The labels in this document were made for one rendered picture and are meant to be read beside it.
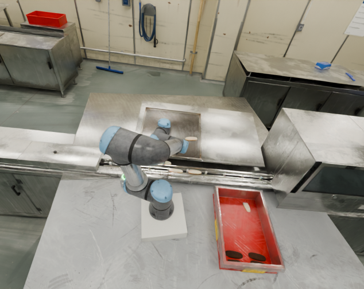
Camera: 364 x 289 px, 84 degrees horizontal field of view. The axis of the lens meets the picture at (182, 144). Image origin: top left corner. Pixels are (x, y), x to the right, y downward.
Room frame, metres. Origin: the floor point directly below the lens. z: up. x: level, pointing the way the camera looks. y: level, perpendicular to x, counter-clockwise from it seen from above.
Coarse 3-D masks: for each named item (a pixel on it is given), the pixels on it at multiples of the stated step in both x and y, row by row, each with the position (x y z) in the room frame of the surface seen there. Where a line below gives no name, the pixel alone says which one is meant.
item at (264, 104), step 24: (240, 72) 3.00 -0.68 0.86; (264, 72) 2.72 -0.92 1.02; (288, 72) 2.89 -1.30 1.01; (312, 72) 3.09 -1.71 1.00; (336, 72) 3.30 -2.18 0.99; (240, 96) 2.68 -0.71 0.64; (264, 96) 2.71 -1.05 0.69; (288, 96) 2.74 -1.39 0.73; (312, 96) 2.77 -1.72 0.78; (336, 96) 2.80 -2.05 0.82; (360, 96) 2.83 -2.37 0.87; (264, 120) 2.73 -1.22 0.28
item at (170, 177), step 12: (24, 168) 0.78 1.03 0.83; (36, 168) 0.79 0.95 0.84; (48, 168) 0.80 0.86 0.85; (108, 168) 0.87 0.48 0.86; (120, 168) 0.89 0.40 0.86; (168, 180) 0.87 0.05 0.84; (180, 180) 0.88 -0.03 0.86; (192, 180) 0.89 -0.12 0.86; (204, 180) 0.91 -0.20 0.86; (216, 180) 0.92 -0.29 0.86; (228, 180) 0.94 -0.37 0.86; (240, 180) 0.96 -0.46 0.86
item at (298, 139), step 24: (288, 120) 1.18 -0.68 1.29; (312, 120) 1.21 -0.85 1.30; (336, 120) 1.26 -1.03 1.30; (360, 120) 1.32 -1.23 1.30; (264, 144) 1.30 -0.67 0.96; (288, 144) 1.05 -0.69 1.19; (312, 144) 0.94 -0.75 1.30; (336, 144) 0.98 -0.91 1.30; (360, 144) 1.02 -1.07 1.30; (288, 168) 0.93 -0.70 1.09; (312, 168) 1.12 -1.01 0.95; (360, 168) 0.82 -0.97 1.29; (288, 192) 0.81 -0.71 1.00; (312, 192) 0.81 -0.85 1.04
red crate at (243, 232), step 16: (224, 208) 0.73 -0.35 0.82; (240, 208) 0.75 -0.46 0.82; (256, 208) 0.77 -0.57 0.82; (224, 224) 0.62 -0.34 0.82; (240, 224) 0.64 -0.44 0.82; (256, 224) 0.65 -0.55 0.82; (224, 240) 0.52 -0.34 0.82; (240, 240) 0.54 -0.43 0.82; (256, 240) 0.55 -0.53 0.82; (272, 272) 0.39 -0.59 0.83
